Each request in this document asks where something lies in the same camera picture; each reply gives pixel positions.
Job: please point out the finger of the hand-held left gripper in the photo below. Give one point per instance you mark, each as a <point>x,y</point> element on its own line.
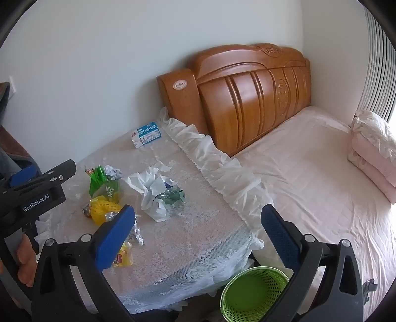
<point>23,176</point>
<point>58,173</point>

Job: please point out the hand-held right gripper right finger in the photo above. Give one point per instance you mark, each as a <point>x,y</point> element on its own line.
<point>278,237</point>

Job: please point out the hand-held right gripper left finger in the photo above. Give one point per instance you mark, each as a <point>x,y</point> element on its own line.
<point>115,238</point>

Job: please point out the yellow snack packet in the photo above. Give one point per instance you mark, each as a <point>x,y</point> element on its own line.
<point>123,257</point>

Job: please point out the silver foil wrapper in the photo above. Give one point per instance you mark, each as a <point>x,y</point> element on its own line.
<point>136,233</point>

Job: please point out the yellow foam fruit net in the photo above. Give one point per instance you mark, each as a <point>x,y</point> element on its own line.
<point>100,209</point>

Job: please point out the green snack packet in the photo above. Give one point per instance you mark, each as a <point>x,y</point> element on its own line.
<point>103,187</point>

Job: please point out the white plastic bag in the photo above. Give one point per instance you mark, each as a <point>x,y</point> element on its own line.
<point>154,207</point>

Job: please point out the paper ball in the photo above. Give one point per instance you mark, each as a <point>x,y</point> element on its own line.
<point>113,172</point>

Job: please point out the green mesh wastebasket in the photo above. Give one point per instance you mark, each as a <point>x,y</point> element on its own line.
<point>253,294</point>

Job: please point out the white tissue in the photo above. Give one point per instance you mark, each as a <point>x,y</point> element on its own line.
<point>139,179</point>

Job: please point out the crushed green label plastic bottle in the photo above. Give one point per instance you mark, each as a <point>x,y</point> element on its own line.
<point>171,195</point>

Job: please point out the white and blue milk carton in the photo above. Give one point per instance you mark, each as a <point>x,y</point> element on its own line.
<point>147,134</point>

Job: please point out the person's left hand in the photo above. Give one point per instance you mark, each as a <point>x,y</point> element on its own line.
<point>27,263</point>

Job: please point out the grey cloth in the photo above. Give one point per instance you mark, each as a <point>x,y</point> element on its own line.
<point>7,167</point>

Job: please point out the brown cloth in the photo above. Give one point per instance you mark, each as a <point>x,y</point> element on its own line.
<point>12,142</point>

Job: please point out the bed with pink sheet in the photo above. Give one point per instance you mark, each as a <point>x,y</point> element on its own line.
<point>315,173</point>

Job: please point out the white lace tablecloth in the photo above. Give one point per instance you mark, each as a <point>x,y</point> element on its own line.
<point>191,216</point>

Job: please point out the folded pink quilt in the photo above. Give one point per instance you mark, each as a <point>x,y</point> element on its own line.
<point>371,167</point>

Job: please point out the carved wooden headboard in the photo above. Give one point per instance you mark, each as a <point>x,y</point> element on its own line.
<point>247,99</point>

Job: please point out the white ruffled pillow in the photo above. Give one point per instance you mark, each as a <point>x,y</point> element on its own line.
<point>372,127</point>

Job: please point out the grey pleated curtain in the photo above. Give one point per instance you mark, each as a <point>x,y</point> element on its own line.
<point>379,68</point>

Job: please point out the white wall socket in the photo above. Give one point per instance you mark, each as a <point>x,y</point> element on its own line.
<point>11,87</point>

